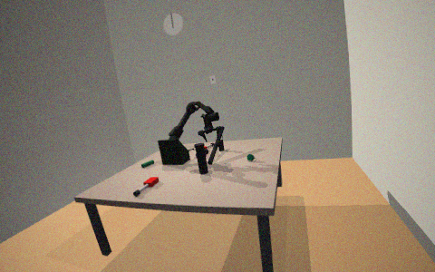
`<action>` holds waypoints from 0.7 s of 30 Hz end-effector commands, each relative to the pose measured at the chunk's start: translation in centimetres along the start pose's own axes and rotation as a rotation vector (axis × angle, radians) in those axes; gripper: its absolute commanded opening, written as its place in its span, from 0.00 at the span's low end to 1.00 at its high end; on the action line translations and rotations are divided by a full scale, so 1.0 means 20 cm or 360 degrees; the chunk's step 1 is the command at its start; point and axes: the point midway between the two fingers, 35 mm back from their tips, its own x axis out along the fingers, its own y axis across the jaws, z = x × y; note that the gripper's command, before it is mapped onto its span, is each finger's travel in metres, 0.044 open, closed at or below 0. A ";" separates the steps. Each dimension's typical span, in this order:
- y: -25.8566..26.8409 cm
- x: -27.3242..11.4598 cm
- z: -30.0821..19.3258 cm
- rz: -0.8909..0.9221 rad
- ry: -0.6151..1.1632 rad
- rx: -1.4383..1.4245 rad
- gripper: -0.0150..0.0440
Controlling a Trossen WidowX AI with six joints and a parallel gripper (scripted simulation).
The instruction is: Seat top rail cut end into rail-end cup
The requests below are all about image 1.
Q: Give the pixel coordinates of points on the small green cylinder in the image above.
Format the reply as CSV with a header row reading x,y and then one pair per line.
x,y
143,165

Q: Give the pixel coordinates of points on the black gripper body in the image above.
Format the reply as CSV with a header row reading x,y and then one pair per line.
x,y
207,124

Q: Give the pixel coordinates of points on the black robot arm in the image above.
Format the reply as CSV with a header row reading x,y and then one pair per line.
x,y
210,115

